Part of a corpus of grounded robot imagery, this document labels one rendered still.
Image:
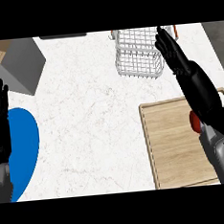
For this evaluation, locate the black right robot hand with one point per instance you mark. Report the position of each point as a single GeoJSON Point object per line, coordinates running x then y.
{"type": "Point", "coordinates": [171, 51]}

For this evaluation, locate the grey and black right robot arm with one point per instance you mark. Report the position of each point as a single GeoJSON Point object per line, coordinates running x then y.
{"type": "Point", "coordinates": [205, 99]}

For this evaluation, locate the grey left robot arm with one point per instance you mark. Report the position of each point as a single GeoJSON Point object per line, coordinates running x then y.
{"type": "Point", "coordinates": [2, 184]}

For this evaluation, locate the red bell pepper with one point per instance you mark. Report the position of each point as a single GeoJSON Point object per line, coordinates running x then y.
{"type": "Point", "coordinates": [195, 122]}

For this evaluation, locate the pale wooden tray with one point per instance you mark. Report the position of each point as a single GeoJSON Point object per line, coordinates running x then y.
{"type": "Point", "coordinates": [174, 143]}

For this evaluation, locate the blue round placemat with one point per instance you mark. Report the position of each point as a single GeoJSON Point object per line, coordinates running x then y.
{"type": "Point", "coordinates": [24, 147]}

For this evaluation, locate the dark grey appliance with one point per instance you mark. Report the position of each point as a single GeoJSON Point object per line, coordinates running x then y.
{"type": "Point", "coordinates": [218, 47]}

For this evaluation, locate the grey angular block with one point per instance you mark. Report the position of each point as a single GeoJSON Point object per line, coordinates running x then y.
{"type": "Point", "coordinates": [23, 67]}

